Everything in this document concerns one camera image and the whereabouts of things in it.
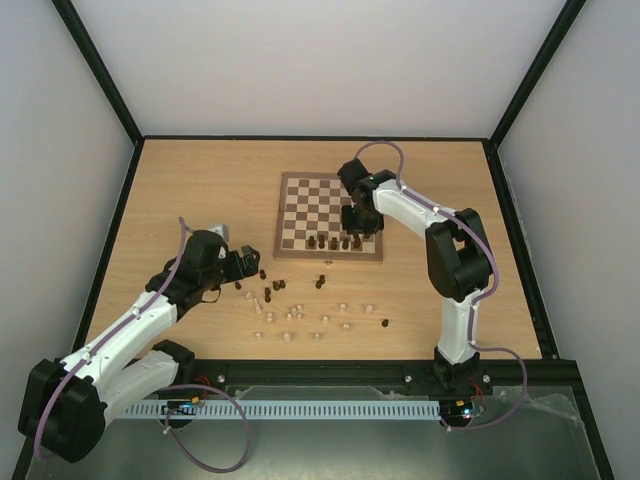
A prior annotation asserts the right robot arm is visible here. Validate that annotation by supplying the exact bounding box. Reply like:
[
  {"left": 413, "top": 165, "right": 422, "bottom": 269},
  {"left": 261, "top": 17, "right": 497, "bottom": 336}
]
[{"left": 337, "top": 159, "right": 495, "bottom": 392}]

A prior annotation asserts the purple cable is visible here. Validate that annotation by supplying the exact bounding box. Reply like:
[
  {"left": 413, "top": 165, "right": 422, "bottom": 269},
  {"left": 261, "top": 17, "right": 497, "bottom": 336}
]
[
  {"left": 355, "top": 141, "right": 528, "bottom": 433},
  {"left": 33, "top": 216, "right": 250, "bottom": 473}
]

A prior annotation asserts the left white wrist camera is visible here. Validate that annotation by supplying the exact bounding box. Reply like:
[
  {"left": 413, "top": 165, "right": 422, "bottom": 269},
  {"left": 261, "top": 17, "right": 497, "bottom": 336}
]
[{"left": 208, "top": 223, "right": 230, "bottom": 242}]

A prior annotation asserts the black aluminium frame rail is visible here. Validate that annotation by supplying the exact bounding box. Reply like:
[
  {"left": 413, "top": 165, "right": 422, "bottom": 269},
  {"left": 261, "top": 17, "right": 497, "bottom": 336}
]
[{"left": 49, "top": 357, "right": 581, "bottom": 396}]

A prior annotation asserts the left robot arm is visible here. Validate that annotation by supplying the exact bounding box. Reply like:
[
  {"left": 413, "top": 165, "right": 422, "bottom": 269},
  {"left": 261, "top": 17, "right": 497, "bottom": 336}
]
[{"left": 18, "top": 226, "right": 260, "bottom": 463}]

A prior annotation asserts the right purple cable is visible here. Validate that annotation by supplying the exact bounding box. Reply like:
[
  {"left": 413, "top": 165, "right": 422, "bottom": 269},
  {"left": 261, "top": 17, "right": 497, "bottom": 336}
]
[{"left": 355, "top": 141, "right": 528, "bottom": 433}]

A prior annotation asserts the dark piece pile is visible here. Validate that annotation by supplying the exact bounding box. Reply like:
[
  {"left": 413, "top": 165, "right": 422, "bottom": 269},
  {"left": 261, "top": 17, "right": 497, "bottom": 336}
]
[{"left": 315, "top": 274, "right": 326, "bottom": 289}]

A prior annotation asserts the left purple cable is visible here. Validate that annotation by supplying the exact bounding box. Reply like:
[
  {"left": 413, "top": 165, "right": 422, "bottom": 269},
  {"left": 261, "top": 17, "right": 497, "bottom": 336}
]
[{"left": 33, "top": 216, "right": 250, "bottom": 473}]

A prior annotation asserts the wooden chess board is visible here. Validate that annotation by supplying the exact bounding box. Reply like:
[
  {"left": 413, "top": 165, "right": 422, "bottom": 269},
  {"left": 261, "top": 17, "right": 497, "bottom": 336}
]
[{"left": 273, "top": 172, "right": 383, "bottom": 262}]

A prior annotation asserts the light blue slotted cable duct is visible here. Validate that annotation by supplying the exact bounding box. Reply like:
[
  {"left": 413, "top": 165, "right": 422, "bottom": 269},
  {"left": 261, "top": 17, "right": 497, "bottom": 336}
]
[{"left": 120, "top": 400, "right": 441, "bottom": 421}]

